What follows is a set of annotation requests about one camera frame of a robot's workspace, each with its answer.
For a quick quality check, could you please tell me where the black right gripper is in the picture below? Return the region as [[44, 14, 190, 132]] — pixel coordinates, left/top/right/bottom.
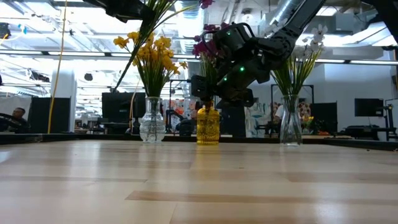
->
[[190, 34, 292, 108]]

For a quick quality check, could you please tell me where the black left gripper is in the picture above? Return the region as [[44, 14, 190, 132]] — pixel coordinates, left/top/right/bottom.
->
[[104, 0, 156, 23]]

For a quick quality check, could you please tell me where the yellow artificial flower stem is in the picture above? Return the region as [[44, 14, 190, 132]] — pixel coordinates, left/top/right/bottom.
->
[[133, 34, 175, 98], [113, 30, 156, 98]]

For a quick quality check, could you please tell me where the purple artificial flower bunch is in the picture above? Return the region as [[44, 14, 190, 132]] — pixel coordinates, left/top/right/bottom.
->
[[146, 46, 189, 98]]

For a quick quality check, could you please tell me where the white artificial flower stem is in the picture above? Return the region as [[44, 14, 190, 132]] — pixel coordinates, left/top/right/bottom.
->
[[279, 37, 324, 142], [289, 24, 329, 142]]

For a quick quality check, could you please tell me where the yellow glass vase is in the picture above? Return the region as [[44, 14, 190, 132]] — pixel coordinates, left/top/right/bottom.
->
[[196, 101, 221, 146]]

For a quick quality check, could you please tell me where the ribbed clear glass vase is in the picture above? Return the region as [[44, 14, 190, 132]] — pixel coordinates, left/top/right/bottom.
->
[[139, 96, 167, 143]]

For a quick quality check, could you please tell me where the slim clear glass vase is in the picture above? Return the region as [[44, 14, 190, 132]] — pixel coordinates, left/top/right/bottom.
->
[[279, 95, 303, 147]]

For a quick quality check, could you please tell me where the person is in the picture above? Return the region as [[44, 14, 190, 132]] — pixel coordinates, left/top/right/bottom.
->
[[272, 104, 285, 125], [6, 107, 31, 134]]

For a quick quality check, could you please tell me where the large black monitor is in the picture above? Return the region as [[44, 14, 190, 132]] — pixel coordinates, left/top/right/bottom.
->
[[101, 91, 147, 124]]

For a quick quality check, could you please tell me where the black partition panel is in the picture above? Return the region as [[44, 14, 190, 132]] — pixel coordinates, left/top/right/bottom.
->
[[310, 101, 339, 135], [29, 96, 72, 134]]

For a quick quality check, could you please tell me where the white pillar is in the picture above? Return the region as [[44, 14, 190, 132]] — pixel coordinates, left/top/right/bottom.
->
[[51, 70, 78, 99]]

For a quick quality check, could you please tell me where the small black monitor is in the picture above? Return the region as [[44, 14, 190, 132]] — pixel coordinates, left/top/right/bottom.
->
[[354, 98, 385, 118]]

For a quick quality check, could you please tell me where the dark office desk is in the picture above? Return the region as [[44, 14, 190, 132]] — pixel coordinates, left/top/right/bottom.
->
[[344, 125, 398, 141]]

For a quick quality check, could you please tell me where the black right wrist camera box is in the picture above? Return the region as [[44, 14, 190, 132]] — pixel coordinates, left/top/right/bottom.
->
[[213, 24, 251, 53]]

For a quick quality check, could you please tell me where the silver ventilation duct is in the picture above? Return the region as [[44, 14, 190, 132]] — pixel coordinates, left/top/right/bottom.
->
[[257, 0, 312, 35]]

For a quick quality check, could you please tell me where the long yellow cable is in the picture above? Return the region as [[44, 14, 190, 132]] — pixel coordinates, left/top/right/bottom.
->
[[46, 0, 69, 134]]

